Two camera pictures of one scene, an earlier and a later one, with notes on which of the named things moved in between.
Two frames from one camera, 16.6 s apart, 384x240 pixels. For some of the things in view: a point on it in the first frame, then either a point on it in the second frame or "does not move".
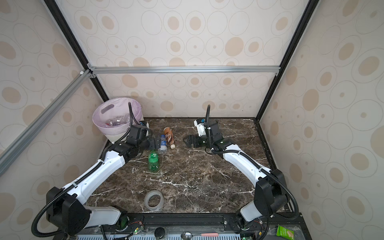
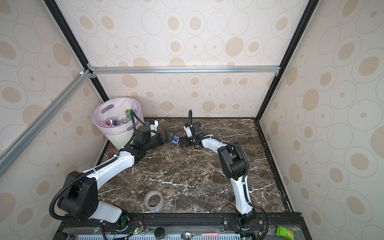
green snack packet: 283,232 does not move
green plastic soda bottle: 153,161 to 128,113
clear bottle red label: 117,120 does not move
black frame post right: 311,6 does not move
